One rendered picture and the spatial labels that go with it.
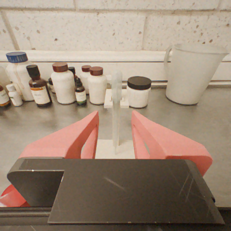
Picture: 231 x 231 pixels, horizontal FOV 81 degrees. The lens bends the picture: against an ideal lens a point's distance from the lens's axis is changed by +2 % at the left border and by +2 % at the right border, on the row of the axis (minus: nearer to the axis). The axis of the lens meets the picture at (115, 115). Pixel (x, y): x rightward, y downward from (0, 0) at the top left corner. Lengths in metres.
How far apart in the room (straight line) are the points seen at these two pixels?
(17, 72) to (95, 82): 0.21
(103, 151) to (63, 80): 0.22
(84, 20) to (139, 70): 0.24
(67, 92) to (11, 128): 0.16
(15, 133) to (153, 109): 0.35
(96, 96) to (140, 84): 0.13
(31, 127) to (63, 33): 0.33
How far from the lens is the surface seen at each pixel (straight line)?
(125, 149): 0.27
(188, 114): 0.42
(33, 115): 0.42
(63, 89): 0.41
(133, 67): 0.51
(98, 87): 0.38
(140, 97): 0.38
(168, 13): 0.57
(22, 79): 0.47
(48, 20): 0.56
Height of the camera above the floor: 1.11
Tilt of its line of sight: 37 degrees down
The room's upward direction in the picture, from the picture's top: 1 degrees clockwise
